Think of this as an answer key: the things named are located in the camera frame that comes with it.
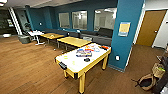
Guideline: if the purple board game box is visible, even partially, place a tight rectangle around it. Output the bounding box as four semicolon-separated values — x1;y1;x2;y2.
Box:
75;48;94;58

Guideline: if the white wall outlet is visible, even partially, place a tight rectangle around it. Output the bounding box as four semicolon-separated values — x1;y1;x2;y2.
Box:
115;55;121;61

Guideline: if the long wooden bench table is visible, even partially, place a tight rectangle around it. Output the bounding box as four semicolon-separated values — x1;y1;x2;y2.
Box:
56;35;92;51

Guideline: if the brown black backpack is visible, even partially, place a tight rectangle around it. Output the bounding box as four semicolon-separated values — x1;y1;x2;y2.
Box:
131;73;158;92

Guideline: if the blue plastic ring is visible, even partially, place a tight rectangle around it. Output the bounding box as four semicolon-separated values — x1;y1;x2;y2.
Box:
93;47;101;53

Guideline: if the yellow wall notice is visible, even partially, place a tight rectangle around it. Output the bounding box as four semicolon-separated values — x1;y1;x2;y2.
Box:
118;21;132;38

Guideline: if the wooden rectangular table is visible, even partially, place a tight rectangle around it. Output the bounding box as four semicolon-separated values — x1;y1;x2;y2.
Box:
39;32;65;44

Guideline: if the red orange flat object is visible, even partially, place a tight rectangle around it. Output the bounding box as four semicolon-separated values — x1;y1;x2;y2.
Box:
100;45;110;51

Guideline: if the black sofa back cushion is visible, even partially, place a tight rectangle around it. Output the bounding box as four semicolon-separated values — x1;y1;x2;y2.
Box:
97;27;114;38

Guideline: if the dark round ottoman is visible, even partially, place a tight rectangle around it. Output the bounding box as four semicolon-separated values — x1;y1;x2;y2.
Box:
18;34;32;45

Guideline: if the small white table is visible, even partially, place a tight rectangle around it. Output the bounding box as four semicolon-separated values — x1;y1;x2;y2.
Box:
28;30;44;46

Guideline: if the white round low table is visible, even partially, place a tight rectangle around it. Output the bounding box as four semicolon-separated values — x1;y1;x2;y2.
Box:
1;33;13;38

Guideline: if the interior glass window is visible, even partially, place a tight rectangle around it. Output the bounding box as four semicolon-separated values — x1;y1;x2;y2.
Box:
93;8;118;32
58;12;71;29
72;10;88;31

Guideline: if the green ball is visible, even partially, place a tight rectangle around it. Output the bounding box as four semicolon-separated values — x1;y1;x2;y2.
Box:
63;55;70;60

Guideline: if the dark grey sofa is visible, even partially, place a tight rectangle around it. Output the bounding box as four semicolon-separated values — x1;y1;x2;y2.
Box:
43;29;81;37
79;27;114;47

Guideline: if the tan tote bag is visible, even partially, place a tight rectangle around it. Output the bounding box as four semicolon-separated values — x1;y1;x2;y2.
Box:
151;62;167;79

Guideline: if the brown wooden door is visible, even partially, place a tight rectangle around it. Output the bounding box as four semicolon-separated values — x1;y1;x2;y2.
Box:
135;9;167;48

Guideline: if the wooden air hockey table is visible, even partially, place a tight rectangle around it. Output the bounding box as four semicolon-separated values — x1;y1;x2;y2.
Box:
54;42;113;94

